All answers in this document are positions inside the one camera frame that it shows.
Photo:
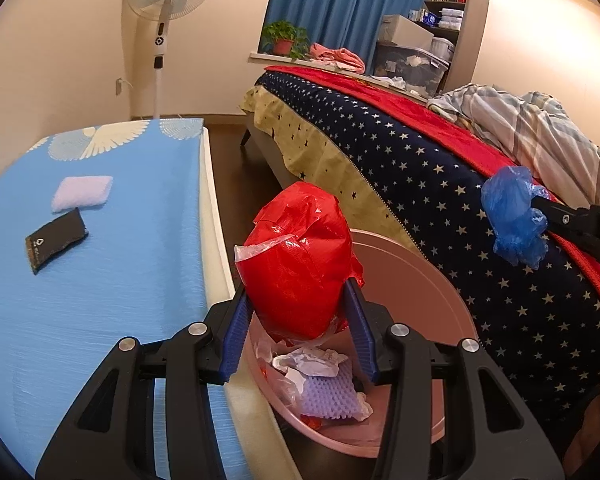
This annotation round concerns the white round appliance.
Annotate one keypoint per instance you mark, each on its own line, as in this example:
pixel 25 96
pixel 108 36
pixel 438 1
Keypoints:
pixel 443 49

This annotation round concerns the red plastic bag ball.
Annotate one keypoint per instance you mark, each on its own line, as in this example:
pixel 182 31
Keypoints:
pixel 300 260

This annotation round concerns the purple foam net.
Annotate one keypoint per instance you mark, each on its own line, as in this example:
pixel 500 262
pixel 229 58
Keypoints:
pixel 330 390

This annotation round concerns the navy star blanket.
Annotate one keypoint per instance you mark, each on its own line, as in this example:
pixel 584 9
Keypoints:
pixel 405 175

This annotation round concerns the blue plastic glove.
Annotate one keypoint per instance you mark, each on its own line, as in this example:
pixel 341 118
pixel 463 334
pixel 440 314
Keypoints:
pixel 512 210

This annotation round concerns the person's right hand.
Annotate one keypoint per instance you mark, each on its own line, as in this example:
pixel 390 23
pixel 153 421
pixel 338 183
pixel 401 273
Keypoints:
pixel 597 435

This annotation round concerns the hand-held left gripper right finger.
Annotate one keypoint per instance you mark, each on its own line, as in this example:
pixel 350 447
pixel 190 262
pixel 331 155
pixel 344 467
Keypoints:
pixel 362 340

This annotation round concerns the blue table mat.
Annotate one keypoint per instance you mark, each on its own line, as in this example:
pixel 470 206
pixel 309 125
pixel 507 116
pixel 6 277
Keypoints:
pixel 90 310

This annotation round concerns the white wall socket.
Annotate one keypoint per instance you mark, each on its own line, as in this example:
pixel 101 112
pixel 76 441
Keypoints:
pixel 119 86

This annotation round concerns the wall shelf with books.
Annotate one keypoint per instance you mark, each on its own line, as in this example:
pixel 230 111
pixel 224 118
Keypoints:
pixel 447 2

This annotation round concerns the black packet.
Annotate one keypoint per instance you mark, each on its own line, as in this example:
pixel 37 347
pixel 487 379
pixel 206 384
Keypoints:
pixel 55 240

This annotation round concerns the plaid quilt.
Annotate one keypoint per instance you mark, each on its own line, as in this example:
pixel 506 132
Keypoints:
pixel 540 125

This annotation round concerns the pale purple foam pad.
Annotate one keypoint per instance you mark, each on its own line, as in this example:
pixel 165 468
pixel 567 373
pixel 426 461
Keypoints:
pixel 82 192

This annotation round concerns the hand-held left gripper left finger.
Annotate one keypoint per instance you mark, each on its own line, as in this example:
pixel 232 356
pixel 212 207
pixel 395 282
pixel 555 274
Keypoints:
pixel 232 350

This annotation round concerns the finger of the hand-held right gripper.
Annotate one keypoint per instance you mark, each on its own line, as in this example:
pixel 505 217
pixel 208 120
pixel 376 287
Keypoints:
pixel 565 219

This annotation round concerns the white cardboard box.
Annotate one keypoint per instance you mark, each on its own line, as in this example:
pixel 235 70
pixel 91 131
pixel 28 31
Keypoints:
pixel 405 32

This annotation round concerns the white paper bag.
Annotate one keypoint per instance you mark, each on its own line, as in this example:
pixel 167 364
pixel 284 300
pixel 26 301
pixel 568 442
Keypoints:
pixel 305 360

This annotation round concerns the white cloth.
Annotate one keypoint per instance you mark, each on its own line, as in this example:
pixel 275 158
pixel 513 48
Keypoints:
pixel 389 80

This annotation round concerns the clear storage box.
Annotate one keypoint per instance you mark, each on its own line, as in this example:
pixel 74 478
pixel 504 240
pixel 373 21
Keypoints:
pixel 410 67

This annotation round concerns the grey bed frame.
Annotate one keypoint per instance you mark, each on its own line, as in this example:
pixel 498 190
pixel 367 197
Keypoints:
pixel 270 150

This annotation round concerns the blue curtain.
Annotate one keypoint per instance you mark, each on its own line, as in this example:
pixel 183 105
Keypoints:
pixel 340 5

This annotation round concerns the pink cloth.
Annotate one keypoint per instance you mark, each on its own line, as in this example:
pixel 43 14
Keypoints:
pixel 337 56

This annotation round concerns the pink plastic bin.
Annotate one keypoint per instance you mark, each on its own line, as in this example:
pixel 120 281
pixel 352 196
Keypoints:
pixel 415 285

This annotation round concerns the potted green plant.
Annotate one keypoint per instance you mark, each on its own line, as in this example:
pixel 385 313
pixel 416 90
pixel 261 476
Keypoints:
pixel 282 40

